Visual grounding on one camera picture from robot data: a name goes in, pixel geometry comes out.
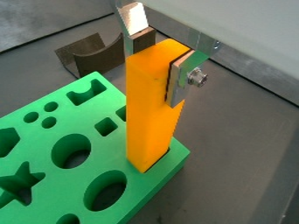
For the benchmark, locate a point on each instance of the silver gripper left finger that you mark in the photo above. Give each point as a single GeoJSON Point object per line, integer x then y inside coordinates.
{"type": "Point", "coordinates": [138, 31]}

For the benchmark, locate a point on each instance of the black curved holder stand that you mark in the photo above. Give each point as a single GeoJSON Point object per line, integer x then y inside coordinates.
{"type": "Point", "coordinates": [89, 55]}

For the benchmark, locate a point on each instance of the green foam shape-sorter block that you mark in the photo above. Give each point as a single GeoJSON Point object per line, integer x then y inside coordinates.
{"type": "Point", "coordinates": [65, 171]}

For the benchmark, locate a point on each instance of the orange rectangular block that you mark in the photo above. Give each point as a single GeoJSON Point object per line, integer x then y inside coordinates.
{"type": "Point", "coordinates": [150, 118]}

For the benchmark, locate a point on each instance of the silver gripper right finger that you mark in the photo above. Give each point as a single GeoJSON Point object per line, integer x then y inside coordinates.
{"type": "Point", "coordinates": [185, 70]}

